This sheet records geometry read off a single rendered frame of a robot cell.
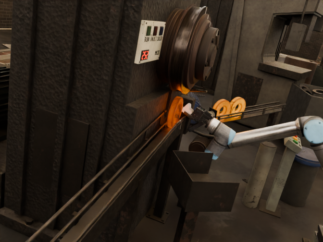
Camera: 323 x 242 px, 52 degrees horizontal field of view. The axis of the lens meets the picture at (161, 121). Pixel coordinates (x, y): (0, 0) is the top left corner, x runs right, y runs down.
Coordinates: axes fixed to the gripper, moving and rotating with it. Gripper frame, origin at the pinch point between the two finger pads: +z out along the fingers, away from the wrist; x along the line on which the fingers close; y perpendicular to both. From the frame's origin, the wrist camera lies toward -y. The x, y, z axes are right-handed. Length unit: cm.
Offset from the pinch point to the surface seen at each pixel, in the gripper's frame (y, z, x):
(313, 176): -13, -109, -76
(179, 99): 9.5, 1.1, 15.0
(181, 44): 39, 11, 35
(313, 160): -1, -100, -71
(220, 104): 6.4, -18.5, -33.2
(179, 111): 0.2, -1.1, 6.4
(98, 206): -17, -5, 94
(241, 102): 11, -30, -51
